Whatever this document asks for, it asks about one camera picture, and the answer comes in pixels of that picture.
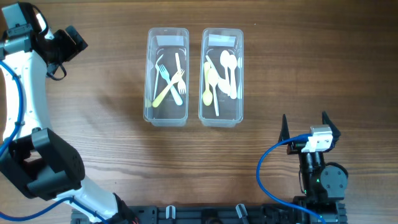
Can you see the left clear plastic container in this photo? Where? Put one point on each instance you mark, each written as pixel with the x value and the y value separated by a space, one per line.
pixel 173 43

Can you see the white plastic spoon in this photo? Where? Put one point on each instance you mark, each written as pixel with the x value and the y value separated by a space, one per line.
pixel 232 66

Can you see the yellow plastic fork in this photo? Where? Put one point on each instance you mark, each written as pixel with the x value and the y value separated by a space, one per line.
pixel 175 79

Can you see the light blue plastic fork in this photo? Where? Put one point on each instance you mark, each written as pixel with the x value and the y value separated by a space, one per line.
pixel 166 76

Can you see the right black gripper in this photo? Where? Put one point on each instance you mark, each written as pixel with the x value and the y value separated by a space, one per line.
pixel 336 133

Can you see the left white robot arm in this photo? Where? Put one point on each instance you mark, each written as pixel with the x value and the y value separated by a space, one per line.
pixel 37 161

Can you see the clear plastic container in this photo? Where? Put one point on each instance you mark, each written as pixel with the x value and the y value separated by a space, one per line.
pixel 173 43
pixel 231 111

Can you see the cream white spoon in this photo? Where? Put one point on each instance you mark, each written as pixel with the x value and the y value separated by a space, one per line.
pixel 213 81

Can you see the yellow plastic spoon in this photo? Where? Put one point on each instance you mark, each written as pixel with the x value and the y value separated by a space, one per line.
pixel 207 96

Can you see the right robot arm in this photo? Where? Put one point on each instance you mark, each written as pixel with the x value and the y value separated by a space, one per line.
pixel 322 183

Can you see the right clear plastic container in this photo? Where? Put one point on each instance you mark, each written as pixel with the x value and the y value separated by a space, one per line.
pixel 231 111

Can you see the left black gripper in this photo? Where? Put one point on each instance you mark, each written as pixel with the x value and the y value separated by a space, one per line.
pixel 72 48

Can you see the white spoon long handle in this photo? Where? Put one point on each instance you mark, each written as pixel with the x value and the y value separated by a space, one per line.
pixel 224 60

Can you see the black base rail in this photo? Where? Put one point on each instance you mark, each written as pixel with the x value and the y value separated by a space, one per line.
pixel 267 213

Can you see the white spoon thin handle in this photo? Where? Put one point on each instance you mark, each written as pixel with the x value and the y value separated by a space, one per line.
pixel 222 83

